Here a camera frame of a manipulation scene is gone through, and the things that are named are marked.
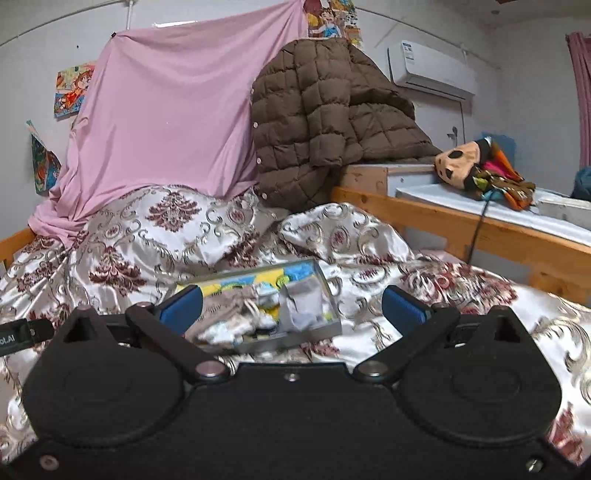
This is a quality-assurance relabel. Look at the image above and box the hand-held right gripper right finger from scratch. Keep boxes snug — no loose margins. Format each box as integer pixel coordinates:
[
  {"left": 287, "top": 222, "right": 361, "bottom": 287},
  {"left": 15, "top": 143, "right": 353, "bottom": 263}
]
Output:
[{"left": 355, "top": 285, "right": 542, "bottom": 383}]

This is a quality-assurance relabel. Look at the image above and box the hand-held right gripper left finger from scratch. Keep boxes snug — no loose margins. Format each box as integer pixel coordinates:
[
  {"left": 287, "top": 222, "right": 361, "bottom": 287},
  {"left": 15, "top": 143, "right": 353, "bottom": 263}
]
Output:
[{"left": 44, "top": 285, "right": 230, "bottom": 383}]

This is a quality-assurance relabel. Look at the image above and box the white sock with blue heel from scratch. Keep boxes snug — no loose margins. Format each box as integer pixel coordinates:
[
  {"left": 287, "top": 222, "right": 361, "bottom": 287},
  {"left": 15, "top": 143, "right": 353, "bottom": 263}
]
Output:
[{"left": 203, "top": 316, "right": 279, "bottom": 345}]

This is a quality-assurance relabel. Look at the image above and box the grey tray with cartoon print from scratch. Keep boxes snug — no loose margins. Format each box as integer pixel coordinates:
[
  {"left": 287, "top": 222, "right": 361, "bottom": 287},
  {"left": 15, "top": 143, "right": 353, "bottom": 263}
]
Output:
[{"left": 174, "top": 257, "right": 343, "bottom": 355}]

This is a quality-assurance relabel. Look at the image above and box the grey sock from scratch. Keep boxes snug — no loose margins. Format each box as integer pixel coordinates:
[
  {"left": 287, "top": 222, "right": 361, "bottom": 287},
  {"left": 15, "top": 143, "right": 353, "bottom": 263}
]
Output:
[{"left": 276, "top": 278, "right": 325, "bottom": 334}]

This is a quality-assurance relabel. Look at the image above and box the floral satin bedspread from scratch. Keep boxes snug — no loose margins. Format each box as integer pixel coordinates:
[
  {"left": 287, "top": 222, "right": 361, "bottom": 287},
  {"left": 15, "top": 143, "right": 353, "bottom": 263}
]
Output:
[{"left": 0, "top": 184, "right": 591, "bottom": 467}]

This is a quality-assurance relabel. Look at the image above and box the floral satin pillow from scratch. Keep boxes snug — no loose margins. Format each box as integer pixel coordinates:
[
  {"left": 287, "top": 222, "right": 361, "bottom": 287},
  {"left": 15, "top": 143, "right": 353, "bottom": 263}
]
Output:
[{"left": 83, "top": 185, "right": 282, "bottom": 273}]

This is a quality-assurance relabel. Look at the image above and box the white foam board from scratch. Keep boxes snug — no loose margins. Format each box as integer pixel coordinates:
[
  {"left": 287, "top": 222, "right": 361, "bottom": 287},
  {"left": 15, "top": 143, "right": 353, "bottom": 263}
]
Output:
[{"left": 387, "top": 165, "right": 591, "bottom": 241}]

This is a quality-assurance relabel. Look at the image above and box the tan spotted plush doll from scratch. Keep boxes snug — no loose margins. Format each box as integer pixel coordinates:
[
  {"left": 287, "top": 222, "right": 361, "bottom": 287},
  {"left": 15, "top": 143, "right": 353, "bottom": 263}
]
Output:
[{"left": 434, "top": 136, "right": 537, "bottom": 212}]

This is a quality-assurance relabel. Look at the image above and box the colourful hanging paper bag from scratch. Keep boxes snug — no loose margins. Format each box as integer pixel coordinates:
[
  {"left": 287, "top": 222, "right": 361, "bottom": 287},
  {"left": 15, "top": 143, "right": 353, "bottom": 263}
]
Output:
[{"left": 30, "top": 120, "right": 62, "bottom": 195}]

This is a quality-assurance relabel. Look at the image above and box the blue cushion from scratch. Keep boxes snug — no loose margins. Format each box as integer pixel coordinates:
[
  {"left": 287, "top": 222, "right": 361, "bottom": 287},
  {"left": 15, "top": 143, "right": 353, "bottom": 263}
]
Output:
[{"left": 485, "top": 134, "right": 517, "bottom": 160}]

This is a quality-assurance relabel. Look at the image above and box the pink hanging cloth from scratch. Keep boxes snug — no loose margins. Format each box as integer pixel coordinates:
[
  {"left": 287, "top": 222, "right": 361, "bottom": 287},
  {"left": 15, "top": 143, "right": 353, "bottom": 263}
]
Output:
[{"left": 28, "top": 0, "right": 309, "bottom": 250}]

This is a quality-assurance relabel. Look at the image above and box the brown quilted jacket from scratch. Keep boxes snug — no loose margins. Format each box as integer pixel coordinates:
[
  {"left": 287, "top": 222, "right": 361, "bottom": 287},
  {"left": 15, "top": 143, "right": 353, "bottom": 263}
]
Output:
[{"left": 250, "top": 37, "right": 443, "bottom": 215}]

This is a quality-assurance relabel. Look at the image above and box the dark teal cloth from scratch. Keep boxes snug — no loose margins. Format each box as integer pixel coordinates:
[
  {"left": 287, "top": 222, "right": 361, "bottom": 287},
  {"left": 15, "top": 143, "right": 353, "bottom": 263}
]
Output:
[{"left": 573, "top": 166, "right": 591, "bottom": 202}]

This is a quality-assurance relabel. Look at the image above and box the white air conditioner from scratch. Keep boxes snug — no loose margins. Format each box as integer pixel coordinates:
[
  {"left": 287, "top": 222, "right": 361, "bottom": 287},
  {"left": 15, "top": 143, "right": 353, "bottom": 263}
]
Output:
[{"left": 387, "top": 39, "right": 476, "bottom": 98}]

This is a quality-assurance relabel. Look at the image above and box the pink curtain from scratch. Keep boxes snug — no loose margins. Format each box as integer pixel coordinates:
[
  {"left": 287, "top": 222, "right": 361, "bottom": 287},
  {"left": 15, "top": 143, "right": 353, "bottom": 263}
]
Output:
[{"left": 565, "top": 31, "right": 591, "bottom": 169}]

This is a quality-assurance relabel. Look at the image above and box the black cable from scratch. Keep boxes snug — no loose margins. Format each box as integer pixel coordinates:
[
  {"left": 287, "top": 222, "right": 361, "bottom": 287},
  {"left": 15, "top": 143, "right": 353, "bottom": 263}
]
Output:
[{"left": 466, "top": 189, "right": 493, "bottom": 267}]

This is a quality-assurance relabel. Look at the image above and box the wooden bed frame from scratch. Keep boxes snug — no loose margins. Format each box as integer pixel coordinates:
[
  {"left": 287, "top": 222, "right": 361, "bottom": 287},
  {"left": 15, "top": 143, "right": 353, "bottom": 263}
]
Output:
[{"left": 0, "top": 164, "right": 591, "bottom": 306}]

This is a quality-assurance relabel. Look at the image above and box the colourful cartoon wall poster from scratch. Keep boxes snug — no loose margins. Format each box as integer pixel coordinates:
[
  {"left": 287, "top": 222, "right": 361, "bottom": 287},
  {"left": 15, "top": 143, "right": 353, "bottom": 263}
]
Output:
[{"left": 54, "top": 64, "right": 96, "bottom": 119}]

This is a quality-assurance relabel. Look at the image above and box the large cartoon wall poster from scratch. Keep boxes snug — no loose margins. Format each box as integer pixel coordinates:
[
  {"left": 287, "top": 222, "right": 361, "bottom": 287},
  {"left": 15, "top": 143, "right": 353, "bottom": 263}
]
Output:
[{"left": 305, "top": 0, "right": 362, "bottom": 45}]

